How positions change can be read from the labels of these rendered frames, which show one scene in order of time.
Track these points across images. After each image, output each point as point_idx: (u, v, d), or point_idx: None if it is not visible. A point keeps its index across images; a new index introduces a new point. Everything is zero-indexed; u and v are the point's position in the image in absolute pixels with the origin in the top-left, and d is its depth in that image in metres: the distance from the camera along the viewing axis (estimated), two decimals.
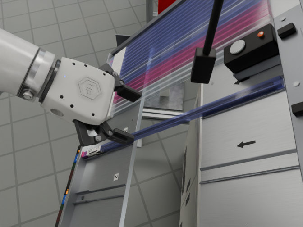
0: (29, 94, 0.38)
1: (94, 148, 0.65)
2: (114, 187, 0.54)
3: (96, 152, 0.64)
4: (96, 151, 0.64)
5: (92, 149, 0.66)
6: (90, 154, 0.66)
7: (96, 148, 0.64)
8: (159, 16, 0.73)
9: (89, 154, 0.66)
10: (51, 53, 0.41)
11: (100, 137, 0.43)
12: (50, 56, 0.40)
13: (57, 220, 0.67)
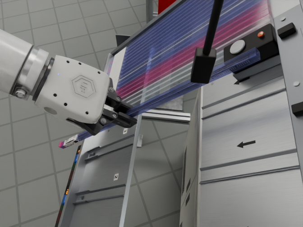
0: (21, 92, 0.38)
1: (71, 138, 0.62)
2: (114, 187, 0.54)
3: (72, 142, 0.61)
4: (73, 140, 0.60)
5: (69, 138, 0.62)
6: (67, 144, 0.62)
7: (73, 137, 0.61)
8: (159, 16, 0.73)
9: (66, 144, 0.62)
10: (44, 51, 0.40)
11: (105, 119, 0.45)
12: (44, 53, 0.39)
13: (57, 220, 0.67)
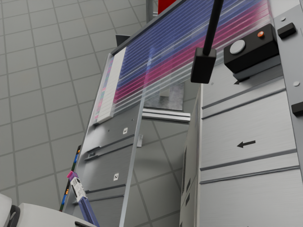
0: None
1: (77, 187, 0.47)
2: (114, 187, 0.54)
3: (76, 196, 0.46)
4: (76, 197, 0.46)
5: (76, 185, 0.47)
6: (73, 188, 0.48)
7: (78, 192, 0.46)
8: (159, 16, 0.73)
9: (71, 186, 0.48)
10: None
11: None
12: None
13: None
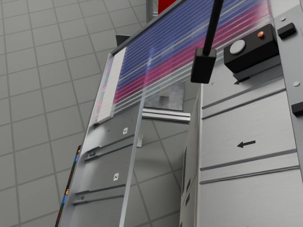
0: None
1: None
2: (114, 187, 0.54)
3: None
4: None
5: None
6: None
7: None
8: (159, 16, 0.73)
9: None
10: None
11: None
12: None
13: (57, 220, 0.67)
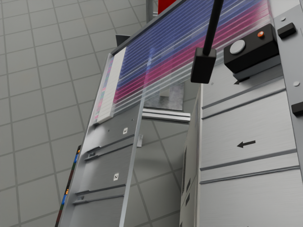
0: None
1: None
2: (114, 187, 0.54)
3: None
4: None
5: None
6: None
7: None
8: (159, 16, 0.73)
9: None
10: None
11: None
12: None
13: (57, 220, 0.67)
